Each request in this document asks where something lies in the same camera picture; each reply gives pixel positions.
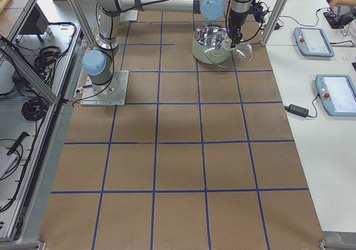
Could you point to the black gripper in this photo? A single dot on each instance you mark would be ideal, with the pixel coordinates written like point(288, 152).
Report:
point(236, 20)

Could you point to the glass pot lid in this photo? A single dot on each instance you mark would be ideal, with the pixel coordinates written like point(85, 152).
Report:
point(229, 50)

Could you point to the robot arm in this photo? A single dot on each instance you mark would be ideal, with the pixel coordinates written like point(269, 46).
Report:
point(158, 39)

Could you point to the pale green cooking pot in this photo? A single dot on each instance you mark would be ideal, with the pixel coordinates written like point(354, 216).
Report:
point(207, 28)

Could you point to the far teach pendant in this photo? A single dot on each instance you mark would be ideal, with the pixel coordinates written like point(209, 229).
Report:
point(313, 42)

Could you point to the teach pendant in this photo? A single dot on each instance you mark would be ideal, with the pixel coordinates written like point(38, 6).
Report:
point(313, 42)
point(337, 94)

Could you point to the black power adapter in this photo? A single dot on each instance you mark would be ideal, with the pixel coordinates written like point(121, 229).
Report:
point(297, 110)

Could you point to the near teach pendant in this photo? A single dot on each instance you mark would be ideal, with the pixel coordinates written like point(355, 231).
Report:
point(337, 94)

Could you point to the black monitor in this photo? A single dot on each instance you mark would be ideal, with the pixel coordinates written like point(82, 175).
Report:
point(36, 23)

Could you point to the aluminium frame post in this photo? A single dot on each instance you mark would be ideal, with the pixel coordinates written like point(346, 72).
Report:
point(269, 28)

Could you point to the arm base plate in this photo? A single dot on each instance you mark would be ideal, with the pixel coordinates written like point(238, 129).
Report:
point(113, 95)
point(129, 16)

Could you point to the aluminium frame rail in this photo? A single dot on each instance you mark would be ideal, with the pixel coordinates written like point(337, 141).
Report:
point(29, 73)

